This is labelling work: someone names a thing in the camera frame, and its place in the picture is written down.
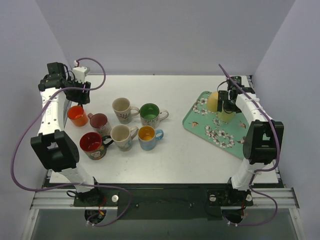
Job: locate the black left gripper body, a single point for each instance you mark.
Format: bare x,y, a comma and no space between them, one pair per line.
78,95

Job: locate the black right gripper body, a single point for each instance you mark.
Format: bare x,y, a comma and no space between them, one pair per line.
225,100

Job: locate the yellow mug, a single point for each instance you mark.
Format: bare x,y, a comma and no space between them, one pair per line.
212,102

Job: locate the lime green faceted mug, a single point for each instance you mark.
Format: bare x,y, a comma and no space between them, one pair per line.
225,116

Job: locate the orange mug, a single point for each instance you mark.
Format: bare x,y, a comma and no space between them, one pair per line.
77,116

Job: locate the pink patterned mug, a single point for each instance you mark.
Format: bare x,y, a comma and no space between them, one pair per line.
100,123

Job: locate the beige mug with red print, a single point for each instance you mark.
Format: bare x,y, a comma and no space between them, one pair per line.
124,111

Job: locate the black mug with red interior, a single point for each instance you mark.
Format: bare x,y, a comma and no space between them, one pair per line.
95,146

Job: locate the cream mug with sea print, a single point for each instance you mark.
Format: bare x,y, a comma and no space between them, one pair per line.
123,136

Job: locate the cream cat cartoon mug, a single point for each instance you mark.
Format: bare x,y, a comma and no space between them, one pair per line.
151,115

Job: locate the blue butterfly mug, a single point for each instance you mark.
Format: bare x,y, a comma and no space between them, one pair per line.
148,137

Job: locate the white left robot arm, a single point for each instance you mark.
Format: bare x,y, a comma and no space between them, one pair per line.
54,148

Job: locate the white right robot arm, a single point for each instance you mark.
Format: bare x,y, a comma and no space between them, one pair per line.
263,140

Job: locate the green floral tray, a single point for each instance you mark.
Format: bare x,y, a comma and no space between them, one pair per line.
228,136

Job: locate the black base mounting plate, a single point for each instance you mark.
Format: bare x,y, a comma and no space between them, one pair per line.
165,202

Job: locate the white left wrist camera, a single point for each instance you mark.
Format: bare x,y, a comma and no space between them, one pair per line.
80,73

